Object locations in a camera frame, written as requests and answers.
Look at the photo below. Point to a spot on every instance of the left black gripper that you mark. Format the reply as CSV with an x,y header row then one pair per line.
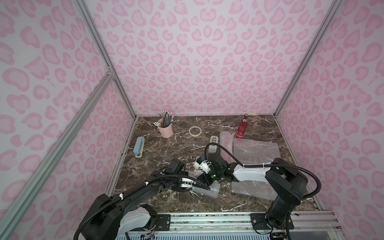
x,y
195,184

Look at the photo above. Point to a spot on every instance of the red bottle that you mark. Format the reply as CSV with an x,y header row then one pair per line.
x,y
242,127

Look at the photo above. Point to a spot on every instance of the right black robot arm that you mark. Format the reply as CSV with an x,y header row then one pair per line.
x,y
291,183

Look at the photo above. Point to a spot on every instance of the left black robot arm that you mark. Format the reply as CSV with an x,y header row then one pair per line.
x,y
135,201

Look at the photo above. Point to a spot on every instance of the pink pencil cup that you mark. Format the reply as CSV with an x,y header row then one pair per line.
x,y
166,129

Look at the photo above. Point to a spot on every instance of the tape roll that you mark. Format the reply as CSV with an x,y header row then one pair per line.
x,y
195,131

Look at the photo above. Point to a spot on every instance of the grey stapler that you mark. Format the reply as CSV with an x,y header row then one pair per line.
x,y
139,147

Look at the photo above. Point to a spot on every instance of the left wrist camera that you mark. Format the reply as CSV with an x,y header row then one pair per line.
x,y
186,183

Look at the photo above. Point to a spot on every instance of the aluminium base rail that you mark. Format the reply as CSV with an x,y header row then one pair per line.
x,y
146,224

